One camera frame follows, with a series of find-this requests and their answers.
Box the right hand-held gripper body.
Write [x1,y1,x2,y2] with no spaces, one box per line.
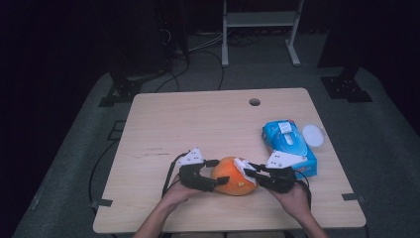
[263,150,308,194]

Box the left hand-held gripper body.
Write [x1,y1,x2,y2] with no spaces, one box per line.
[176,147,216,193]

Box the person's left hand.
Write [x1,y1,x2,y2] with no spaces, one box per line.
[160,175,203,210]

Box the person's right hand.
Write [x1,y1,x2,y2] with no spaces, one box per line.
[268,183,313,223]

